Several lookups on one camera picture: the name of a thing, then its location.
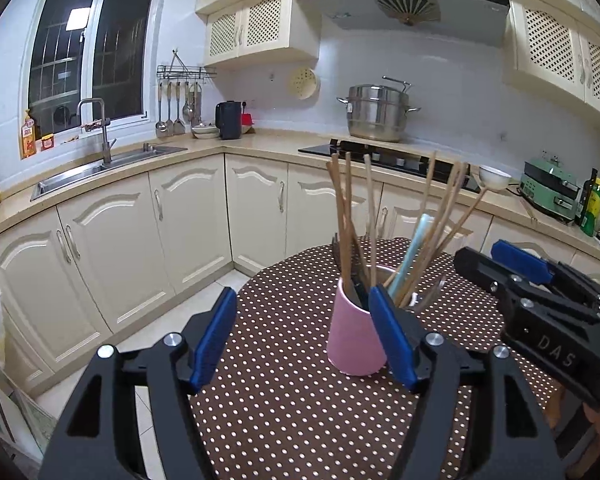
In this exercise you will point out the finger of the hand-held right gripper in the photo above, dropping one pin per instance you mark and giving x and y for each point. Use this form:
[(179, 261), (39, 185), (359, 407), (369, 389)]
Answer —
[(480, 270), (522, 262)]

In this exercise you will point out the steel kitchen faucet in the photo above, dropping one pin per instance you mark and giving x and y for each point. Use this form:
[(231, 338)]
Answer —
[(105, 140)]

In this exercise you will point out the wall utensil rack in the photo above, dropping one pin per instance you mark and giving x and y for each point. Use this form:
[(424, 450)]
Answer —
[(185, 74)]

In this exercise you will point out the orange label bottle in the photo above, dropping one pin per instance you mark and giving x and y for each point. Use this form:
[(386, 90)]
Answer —
[(28, 136)]

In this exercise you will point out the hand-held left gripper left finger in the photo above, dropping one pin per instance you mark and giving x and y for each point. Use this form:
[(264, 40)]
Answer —
[(215, 335)]

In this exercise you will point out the brown polka dot tablecloth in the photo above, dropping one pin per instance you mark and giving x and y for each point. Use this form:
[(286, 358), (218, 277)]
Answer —
[(290, 410)]

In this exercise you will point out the pink cup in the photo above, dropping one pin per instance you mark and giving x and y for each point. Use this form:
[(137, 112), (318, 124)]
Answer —
[(352, 340)]

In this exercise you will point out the small red container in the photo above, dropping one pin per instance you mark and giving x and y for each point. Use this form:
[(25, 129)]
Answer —
[(247, 119)]

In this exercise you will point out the hanging metal ladle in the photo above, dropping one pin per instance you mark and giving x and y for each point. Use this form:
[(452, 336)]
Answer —
[(186, 107)]

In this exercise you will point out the black glass cooktop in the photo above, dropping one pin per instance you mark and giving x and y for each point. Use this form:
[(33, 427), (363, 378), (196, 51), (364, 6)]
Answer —
[(380, 156)]

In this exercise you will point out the green electric cooker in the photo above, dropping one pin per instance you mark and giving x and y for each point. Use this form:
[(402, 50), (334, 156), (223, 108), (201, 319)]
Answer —
[(550, 192)]

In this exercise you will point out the black electric kettle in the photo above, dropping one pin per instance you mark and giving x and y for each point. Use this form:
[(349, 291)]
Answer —
[(228, 120)]

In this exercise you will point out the bunch of wooden chopsticks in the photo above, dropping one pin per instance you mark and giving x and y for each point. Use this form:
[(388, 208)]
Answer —
[(347, 210)]

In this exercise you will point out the stainless steel sink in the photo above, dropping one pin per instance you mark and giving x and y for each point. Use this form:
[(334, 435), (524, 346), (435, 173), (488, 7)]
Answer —
[(80, 175)]

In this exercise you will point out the kitchen window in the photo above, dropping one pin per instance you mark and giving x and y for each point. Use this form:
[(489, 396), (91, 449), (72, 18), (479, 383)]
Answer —
[(80, 45)]

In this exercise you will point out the green bottle yellow cap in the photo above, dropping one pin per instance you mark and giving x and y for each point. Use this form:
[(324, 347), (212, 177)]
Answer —
[(594, 210)]

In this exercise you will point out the beige kitchen countertop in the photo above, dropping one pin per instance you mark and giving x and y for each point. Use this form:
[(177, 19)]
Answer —
[(260, 146)]

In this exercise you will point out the small red jar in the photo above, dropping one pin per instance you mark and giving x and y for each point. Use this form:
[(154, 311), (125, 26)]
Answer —
[(47, 143)]

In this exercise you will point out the black range hood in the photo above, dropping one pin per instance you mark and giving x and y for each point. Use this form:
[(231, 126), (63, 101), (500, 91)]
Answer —
[(402, 5)]

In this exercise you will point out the white stacked dishes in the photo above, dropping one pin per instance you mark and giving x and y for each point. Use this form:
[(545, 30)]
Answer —
[(205, 131)]

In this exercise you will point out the cream lattice door cabinet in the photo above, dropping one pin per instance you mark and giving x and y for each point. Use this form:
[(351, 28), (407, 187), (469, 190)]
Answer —
[(250, 30), (565, 50)]

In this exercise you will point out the light blue utensil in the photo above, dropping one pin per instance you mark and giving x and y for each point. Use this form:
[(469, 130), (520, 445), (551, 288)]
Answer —
[(412, 245)]

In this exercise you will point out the stainless steel steamer pot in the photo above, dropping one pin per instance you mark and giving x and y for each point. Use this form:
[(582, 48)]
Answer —
[(377, 112)]

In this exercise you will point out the metal spoon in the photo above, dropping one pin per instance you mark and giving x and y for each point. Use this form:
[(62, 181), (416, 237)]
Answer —
[(432, 290)]

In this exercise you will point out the dark glass oil bottle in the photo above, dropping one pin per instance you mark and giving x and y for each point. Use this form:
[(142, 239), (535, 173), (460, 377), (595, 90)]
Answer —
[(585, 195)]

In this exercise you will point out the white bowl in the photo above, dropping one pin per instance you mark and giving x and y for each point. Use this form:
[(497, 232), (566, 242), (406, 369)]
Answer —
[(495, 177)]

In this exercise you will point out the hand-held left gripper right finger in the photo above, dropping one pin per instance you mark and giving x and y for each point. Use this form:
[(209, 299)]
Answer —
[(392, 340)]

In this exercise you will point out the round cream perforated plate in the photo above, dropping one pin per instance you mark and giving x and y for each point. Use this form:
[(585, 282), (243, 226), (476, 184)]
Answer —
[(303, 83)]

